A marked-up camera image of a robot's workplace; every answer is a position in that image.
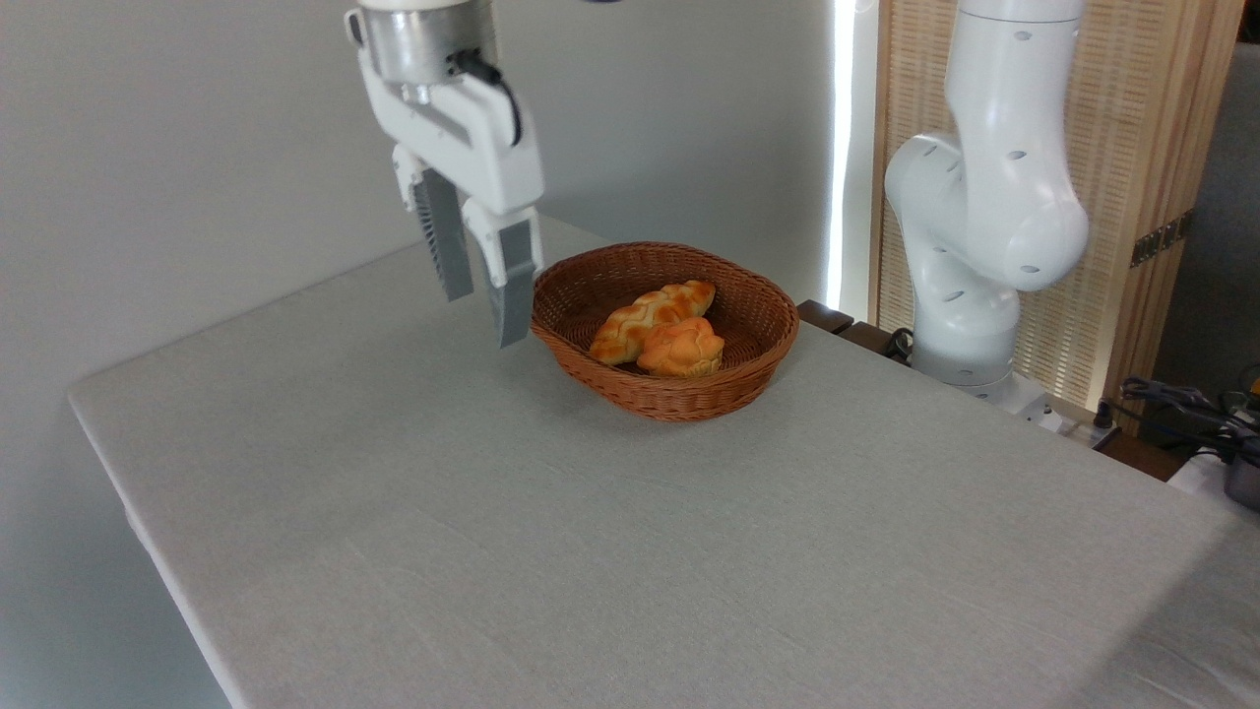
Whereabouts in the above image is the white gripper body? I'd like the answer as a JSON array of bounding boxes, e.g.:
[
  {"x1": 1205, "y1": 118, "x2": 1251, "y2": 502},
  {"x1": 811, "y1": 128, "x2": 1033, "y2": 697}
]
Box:
[{"x1": 356, "y1": 47, "x2": 545, "y2": 217}]

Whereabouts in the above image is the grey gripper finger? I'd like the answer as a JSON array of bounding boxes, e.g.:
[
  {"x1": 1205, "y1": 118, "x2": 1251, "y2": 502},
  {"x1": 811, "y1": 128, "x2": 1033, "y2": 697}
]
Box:
[
  {"x1": 460, "y1": 196, "x2": 546, "y2": 350},
  {"x1": 392, "y1": 144, "x2": 476, "y2": 303}
]

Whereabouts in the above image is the round orange bread bun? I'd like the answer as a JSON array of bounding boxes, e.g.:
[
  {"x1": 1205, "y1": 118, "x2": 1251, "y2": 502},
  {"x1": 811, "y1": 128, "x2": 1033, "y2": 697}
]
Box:
[{"x1": 635, "y1": 315, "x2": 726, "y2": 379}]

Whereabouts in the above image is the long braided bread loaf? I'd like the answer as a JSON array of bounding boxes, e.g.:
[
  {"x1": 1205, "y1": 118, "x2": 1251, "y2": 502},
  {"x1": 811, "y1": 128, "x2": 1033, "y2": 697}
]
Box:
[{"x1": 589, "y1": 279, "x2": 718, "y2": 367}]

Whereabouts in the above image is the brown woven wicker basket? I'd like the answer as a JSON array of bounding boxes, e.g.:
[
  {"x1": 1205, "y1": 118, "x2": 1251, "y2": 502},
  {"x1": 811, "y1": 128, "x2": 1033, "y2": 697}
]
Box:
[{"x1": 530, "y1": 241, "x2": 800, "y2": 423}]

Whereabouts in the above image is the silver metal wrist flange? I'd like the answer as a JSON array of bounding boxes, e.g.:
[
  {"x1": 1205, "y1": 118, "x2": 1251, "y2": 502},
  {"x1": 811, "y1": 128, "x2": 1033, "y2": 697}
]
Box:
[{"x1": 344, "y1": 0, "x2": 501, "y2": 105}]

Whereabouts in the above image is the dark wooden block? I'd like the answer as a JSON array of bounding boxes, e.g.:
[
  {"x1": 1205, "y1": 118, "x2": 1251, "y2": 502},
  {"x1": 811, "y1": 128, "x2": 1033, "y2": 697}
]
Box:
[{"x1": 796, "y1": 299, "x2": 914, "y2": 367}]

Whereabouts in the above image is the grey tablecloth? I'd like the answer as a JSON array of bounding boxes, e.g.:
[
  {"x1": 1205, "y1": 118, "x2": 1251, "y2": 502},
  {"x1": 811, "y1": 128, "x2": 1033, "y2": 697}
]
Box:
[{"x1": 67, "y1": 211, "x2": 1260, "y2": 709}]

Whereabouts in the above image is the wooden bamboo folding screen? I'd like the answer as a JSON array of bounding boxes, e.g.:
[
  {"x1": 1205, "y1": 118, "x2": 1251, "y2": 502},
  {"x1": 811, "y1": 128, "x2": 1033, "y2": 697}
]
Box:
[{"x1": 870, "y1": 0, "x2": 1247, "y2": 415}]

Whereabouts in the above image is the grey metal pot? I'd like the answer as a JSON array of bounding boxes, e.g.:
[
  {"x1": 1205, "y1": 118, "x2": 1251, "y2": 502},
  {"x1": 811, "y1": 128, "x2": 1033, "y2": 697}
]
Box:
[{"x1": 1224, "y1": 457, "x2": 1260, "y2": 512}]

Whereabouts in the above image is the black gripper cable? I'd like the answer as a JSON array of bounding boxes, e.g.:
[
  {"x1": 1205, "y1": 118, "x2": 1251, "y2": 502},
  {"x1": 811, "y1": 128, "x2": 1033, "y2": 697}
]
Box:
[{"x1": 447, "y1": 48, "x2": 524, "y2": 149}]

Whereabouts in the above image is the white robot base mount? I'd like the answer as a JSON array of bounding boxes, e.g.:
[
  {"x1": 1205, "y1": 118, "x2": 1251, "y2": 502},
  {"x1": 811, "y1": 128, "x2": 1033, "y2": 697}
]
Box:
[{"x1": 970, "y1": 372, "x2": 1121, "y2": 449}]

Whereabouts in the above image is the black cable bundle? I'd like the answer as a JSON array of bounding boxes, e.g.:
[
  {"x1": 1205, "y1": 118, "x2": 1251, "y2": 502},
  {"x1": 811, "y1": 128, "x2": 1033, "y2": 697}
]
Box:
[{"x1": 1095, "y1": 374, "x2": 1260, "y2": 466}]

